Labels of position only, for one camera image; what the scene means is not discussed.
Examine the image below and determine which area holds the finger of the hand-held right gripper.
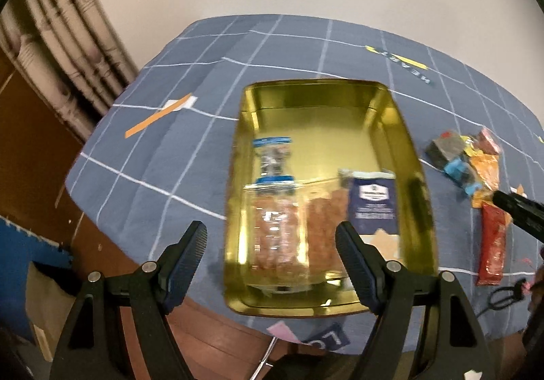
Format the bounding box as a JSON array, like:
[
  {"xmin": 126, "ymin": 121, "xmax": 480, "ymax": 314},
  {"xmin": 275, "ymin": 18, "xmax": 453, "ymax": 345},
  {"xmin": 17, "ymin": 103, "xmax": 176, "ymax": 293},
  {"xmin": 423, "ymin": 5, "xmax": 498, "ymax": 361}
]
[{"xmin": 491, "ymin": 189, "xmax": 544, "ymax": 242}]

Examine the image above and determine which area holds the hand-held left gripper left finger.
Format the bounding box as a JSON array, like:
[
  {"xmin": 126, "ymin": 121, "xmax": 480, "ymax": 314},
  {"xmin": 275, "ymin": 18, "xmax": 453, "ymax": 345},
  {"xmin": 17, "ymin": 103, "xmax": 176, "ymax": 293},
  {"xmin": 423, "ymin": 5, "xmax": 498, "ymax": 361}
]
[{"xmin": 50, "ymin": 220, "xmax": 209, "ymax": 380}]

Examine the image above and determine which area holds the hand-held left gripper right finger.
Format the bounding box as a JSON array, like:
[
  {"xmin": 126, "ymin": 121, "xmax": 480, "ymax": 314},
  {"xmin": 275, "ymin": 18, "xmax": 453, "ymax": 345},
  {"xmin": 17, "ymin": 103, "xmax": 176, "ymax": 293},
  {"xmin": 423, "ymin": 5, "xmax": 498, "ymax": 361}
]
[{"xmin": 335, "ymin": 222, "xmax": 496, "ymax": 380}]

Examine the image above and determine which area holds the red snack packet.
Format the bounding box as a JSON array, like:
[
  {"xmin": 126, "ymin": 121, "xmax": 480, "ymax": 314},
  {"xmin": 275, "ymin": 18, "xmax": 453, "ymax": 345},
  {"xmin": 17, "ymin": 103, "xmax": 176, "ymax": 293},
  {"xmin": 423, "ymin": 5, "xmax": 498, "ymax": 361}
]
[{"xmin": 476, "ymin": 203, "xmax": 513, "ymax": 286}]

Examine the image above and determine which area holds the orange snack packet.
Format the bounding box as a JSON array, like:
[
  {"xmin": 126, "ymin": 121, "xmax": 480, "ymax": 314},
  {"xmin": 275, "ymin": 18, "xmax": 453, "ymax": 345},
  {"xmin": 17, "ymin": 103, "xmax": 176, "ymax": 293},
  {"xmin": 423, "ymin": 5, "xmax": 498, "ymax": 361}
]
[{"xmin": 470, "ymin": 152, "xmax": 500, "ymax": 208}]

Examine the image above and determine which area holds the blue and white cracker packet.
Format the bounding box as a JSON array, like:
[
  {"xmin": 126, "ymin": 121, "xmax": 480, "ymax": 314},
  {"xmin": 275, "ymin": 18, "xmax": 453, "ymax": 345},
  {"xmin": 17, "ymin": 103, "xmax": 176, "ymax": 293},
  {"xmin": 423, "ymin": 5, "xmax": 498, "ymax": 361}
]
[{"xmin": 338, "ymin": 168, "xmax": 402, "ymax": 262}]

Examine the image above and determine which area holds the pink and brown snack packet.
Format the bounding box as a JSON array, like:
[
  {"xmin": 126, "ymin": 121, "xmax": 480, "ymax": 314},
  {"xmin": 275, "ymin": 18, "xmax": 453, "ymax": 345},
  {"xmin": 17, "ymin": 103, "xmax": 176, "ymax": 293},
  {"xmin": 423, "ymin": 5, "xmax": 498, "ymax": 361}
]
[{"xmin": 474, "ymin": 128, "xmax": 502, "ymax": 155}]

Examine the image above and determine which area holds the clear packet of brown snacks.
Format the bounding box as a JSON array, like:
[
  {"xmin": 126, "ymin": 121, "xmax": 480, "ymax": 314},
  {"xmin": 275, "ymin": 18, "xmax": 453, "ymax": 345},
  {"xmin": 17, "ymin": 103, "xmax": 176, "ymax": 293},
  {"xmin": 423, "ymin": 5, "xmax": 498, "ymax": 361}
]
[{"xmin": 249, "ymin": 186, "xmax": 349, "ymax": 285}]

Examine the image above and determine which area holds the clear packet with blue header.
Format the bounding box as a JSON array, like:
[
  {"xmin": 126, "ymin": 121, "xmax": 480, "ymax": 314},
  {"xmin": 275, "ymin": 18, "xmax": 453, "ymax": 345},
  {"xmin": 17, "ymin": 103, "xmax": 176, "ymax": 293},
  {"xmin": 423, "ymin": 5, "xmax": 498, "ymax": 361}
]
[{"xmin": 252, "ymin": 137, "xmax": 296, "ymax": 186}]

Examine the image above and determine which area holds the red tin box gold interior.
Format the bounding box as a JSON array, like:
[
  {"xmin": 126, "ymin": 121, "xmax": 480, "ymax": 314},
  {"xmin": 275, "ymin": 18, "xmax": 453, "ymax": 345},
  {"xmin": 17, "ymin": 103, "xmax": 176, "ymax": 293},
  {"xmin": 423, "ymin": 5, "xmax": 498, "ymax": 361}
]
[{"xmin": 223, "ymin": 78, "xmax": 439, "ymax": 317}]

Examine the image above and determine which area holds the grey-green snack packet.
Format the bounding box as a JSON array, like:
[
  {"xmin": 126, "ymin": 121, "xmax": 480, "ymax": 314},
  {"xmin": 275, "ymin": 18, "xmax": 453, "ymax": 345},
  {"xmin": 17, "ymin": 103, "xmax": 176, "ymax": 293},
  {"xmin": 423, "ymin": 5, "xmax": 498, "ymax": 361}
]
[{"xmin": 425, "ymin": 131, "xmax": 466, "ymax": 164}]

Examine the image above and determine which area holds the metal leg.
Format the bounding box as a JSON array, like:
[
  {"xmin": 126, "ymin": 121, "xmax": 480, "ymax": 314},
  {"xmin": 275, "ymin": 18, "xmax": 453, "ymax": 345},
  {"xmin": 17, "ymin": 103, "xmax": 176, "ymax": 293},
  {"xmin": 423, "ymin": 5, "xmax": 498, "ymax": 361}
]
[{"xmin": 255, "ymin": 337, "xmax": 277, "ymax": 380}]

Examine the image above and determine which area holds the cardboard box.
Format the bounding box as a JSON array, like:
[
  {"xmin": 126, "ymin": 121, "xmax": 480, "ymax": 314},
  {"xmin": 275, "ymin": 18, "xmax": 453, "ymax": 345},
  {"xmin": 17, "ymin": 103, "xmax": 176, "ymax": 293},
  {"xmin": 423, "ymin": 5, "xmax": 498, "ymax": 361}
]
[{"xmin": 25, "ymin": 261, "xmax": 77, "ymax": 359}]

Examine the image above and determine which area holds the white tape piece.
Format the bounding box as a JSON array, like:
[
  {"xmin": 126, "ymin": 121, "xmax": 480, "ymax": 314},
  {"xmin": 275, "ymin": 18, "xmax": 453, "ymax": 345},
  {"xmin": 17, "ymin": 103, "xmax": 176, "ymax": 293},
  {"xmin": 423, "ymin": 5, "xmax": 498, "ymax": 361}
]
[{"xmin": 164, "ymin": 95, "xmax": 198, "ymax": 112}]

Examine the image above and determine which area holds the blue foam mat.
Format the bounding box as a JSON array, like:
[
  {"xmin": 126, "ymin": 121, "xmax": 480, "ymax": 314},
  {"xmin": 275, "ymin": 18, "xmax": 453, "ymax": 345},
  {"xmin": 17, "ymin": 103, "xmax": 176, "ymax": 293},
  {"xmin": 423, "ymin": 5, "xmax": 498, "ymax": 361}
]
[{"xmin": 0, "ymin": 216, "xmax": 71, "ymax": 342}]

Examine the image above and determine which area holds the blue grid tablecloth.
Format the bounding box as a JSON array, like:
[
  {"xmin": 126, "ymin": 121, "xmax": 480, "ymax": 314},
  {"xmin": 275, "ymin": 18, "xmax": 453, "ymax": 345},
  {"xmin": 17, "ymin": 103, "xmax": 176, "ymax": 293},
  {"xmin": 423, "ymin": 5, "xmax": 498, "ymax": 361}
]
[{"xmin": 64, "ymin": 14, "xmax": 544, "ymax": 353}]

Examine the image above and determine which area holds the black cord with pink tag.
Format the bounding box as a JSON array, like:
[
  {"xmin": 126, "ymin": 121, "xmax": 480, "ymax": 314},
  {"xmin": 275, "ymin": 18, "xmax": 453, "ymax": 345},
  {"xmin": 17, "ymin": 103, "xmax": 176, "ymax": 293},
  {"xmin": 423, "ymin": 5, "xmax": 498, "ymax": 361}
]
[{"xmin": 487, "ymin": 278, "xmax": 534, "ymax": 310}]

